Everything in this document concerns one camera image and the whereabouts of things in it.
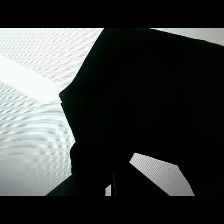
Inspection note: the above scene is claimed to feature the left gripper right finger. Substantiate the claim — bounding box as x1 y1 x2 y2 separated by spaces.
111 161 160 197

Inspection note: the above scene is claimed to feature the black garment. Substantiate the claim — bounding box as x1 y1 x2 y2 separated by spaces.
58 27 224 197

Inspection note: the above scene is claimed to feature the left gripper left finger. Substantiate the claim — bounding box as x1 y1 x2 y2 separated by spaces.
45 167 112 197

